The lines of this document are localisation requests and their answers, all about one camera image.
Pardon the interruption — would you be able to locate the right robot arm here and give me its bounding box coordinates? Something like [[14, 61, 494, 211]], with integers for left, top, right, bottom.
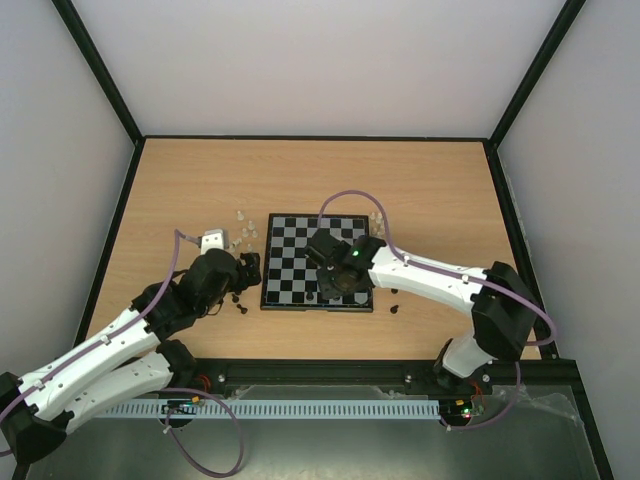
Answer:
[[306, 229, 540, 392]]

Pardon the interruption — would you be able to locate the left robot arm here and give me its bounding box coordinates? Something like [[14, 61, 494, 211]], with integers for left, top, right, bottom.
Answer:
[[1, 249, 261, 465]]

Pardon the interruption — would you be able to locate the black and silver chessboard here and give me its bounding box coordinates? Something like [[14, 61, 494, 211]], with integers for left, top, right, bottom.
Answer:
[[260, 213, 373, 313]]

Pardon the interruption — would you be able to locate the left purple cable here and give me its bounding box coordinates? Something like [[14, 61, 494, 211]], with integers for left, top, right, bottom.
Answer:
[[0, 228, 246, 476]]

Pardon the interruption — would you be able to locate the black aluminium frame rail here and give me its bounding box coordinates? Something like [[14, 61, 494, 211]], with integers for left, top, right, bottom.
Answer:
[[49, 357, 581, 396]]

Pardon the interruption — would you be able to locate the white slotted cable duct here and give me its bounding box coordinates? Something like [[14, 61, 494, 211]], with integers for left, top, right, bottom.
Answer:
[[98, 398, 440, 421]]

